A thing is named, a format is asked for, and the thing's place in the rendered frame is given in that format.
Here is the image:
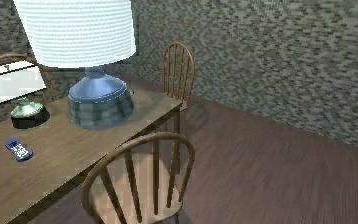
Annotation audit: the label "brown wooden table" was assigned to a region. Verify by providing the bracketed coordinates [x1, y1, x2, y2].
[0, 81, 184, 224]

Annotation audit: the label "blue remote control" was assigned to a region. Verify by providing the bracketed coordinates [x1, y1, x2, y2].
[4, 137, 34, 163]

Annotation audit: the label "blue table lamp white shade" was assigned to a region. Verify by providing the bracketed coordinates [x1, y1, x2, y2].
[12, 0, 137, 131]

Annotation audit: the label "brown wooden spindle-back chair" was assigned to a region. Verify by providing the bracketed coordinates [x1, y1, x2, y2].
[0, 53, 57, 122]
[81, 131, 196, 224]
[161, 41, 196, 175]

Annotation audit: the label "green lidded black pot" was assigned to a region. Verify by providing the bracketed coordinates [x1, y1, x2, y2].
[10, 97, 51, 130]

